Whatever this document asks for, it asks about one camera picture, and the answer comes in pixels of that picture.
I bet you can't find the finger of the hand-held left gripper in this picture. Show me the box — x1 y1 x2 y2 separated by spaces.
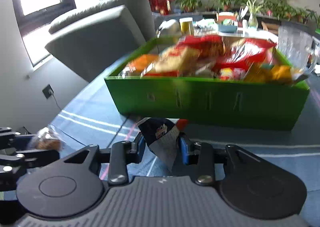
0 127 37 149
0 149 61 174

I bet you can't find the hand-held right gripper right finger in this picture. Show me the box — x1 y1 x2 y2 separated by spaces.
179 135 265 184

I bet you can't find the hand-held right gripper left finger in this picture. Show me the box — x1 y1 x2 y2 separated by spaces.
62 132 146 184

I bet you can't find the clear packet of brown snacks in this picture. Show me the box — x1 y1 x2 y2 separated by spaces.
28 127 62 152

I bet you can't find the dark blue snack packet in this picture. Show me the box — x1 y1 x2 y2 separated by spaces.
137 117 188 171

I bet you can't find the green cardboard box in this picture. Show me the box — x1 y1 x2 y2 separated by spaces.
104 35 311 132

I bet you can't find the orange snack packet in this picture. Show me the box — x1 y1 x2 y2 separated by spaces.
128 54 161 73

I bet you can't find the red striped snack packet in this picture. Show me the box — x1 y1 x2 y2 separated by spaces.
179 35 226 63

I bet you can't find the large red snack packet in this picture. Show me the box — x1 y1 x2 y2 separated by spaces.
229 38 276 68

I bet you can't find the grey armchair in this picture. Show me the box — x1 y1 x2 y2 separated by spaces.
44 0 156 83

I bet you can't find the white cushion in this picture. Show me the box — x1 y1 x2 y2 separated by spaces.
158 19 181 37

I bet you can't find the yellow can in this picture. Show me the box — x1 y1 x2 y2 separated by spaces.
179 17 195 37

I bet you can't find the blue tray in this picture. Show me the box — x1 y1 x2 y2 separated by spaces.
217 23 238 33

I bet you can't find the white round table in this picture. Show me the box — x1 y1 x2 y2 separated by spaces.
194 27 278 43

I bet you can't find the orange box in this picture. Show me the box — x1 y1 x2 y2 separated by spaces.
216 11 238 22

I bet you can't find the potted green plant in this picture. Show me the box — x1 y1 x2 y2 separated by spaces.
176 0 201 13
216 0 241 12
262 0 320 24

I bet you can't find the red flower ornament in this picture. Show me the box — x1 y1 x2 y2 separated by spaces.
147 0 176 16

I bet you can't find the glass mug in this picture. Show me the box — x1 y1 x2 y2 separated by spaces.
277 25 320 78

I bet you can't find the spider plant in glass vase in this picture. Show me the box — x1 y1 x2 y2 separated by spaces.
241 0 263 29

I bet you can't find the black power cable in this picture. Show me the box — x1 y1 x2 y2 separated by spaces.
51 92 62 111

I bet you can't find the black wall socket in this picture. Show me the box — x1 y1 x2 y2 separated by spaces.
42 84 54 99

